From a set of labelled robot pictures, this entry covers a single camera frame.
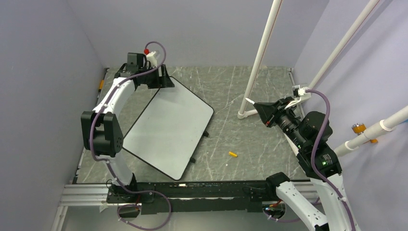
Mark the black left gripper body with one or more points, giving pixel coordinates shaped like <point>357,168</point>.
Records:
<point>151,79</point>

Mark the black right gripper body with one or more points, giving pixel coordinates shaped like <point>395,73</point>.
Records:
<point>287,120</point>

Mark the white whiteboard black frame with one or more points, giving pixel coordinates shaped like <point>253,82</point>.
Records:
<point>168,130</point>

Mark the yellow marker cap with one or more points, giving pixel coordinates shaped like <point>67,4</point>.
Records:
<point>233,154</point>

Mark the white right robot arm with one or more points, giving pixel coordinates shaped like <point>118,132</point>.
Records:
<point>319,163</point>

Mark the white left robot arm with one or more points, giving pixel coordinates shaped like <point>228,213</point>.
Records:
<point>102,134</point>

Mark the orange-black screwdriver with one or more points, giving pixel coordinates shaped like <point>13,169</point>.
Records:
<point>100,86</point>

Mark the orange clamp on pipe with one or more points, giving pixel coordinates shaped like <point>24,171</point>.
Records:
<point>358,128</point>

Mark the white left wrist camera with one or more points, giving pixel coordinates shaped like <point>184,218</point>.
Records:
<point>151,58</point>

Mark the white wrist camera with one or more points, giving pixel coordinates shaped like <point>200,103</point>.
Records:
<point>151,58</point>
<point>300,95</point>

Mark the white PVC pipe frame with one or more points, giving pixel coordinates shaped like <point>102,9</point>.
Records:
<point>296,31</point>

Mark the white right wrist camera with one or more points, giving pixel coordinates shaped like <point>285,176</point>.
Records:
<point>300,95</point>

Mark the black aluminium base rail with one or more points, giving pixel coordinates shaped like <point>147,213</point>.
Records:
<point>161,197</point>

